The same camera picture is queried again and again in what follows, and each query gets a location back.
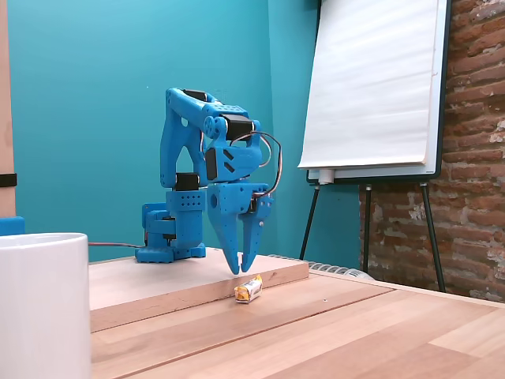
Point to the blue 3D-printed base part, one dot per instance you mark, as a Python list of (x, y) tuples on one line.
[(12, 227)]

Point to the white radiator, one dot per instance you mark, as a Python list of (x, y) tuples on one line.
[(347, 271)]

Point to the flip chart easel stand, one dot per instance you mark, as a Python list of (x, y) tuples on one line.
[(436, 150)]

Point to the raised light wooden board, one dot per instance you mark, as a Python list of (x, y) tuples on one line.
[(158, 276)]

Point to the white flip chart paper pad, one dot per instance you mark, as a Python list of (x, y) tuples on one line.
[(367, 79)]

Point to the light wooden post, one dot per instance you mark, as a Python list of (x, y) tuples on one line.
[(4, 118)]

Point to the white ceramic mug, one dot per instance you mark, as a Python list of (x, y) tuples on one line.
[(39, 308)]

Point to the white and yellow sweet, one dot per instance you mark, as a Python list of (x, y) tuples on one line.
[(248, 291)]

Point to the white cylinder on easel tray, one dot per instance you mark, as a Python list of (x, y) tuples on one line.
[(326, 177)]

